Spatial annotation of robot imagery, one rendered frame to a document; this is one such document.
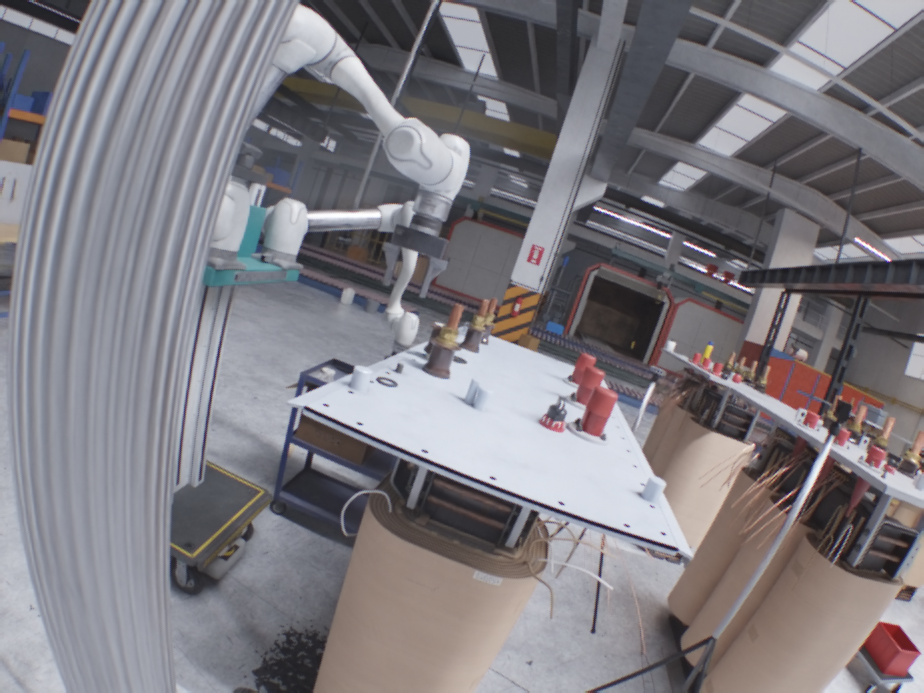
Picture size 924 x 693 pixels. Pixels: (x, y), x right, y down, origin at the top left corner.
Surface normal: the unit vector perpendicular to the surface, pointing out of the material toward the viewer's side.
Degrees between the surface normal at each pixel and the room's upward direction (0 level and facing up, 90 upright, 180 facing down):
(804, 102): 90
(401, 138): 94
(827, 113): 90
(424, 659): 90
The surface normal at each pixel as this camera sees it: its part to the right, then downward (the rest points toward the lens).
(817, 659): -0.19, 0.12
